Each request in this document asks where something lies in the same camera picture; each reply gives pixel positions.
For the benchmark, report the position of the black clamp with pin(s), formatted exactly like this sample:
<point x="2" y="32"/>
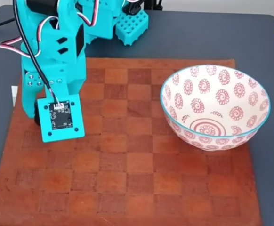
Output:
<point x="154" y="4"/>

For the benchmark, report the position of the white paper slip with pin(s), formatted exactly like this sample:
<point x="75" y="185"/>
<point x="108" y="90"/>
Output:
<point x="14" y="94"/>

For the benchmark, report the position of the teal camera mount with board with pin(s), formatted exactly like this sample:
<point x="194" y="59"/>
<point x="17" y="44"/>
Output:
<point x="61" y="117"/>

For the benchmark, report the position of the brown wooden chessboard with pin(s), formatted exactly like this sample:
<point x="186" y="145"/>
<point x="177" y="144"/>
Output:
<point x="127" y="164"/>

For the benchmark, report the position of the white bowl with red flowers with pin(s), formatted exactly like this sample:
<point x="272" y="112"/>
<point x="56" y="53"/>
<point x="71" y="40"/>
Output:
<point x="212" y="101"/>

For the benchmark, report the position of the black cylinder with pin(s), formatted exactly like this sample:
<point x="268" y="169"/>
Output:
<point x="37" y="121"/>

